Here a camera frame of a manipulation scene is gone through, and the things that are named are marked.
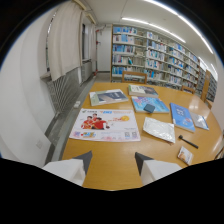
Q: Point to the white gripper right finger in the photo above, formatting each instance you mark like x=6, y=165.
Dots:
x=154, y=168

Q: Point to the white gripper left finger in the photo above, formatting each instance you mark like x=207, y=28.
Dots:
x=68, y=168

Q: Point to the dark blue card holder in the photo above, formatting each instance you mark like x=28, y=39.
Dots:
x=149, y=108

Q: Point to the white plastic packet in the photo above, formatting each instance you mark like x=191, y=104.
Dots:
x=159, y=129

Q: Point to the black marker pen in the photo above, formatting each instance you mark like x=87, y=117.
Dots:
x=187, y=141

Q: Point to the large poster with athletes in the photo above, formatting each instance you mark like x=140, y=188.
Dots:
x=106, y=125

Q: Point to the blue cover book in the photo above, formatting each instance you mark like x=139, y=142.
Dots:
x=181, y=116

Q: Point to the light blue patterned book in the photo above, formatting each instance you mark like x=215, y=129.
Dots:
x=150, y=104

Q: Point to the small grey blue booklet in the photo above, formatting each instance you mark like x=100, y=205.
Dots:
x=199, y=120

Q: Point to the green dark cover book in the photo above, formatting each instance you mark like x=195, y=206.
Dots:
x=142, y=90

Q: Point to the grey green cover book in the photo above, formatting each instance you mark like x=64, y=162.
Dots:
x=108, y=97

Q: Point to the wooden chair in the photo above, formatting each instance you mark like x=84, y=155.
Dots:
x=134, y=77
x=188, y=89

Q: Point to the wooden side bookshelf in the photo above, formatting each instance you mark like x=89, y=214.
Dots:
x=209, y=86

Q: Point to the long library bookshelf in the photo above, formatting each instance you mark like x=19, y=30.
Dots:
x=156, y=56

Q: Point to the white curtain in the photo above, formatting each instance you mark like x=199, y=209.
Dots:
x=65, y=38

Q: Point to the grey wall radiator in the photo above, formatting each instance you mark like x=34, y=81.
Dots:
x=66, y=88

